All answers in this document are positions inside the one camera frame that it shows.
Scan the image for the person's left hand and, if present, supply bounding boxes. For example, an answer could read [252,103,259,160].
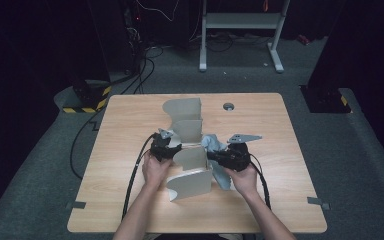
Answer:
[141,154,174,190]

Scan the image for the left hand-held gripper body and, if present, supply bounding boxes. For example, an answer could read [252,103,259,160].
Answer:
[149,127,175,163]

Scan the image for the person's right hand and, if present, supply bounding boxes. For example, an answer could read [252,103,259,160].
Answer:
[222,163,259,198]

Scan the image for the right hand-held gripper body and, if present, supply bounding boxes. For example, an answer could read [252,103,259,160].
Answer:
[221,133,263,173]

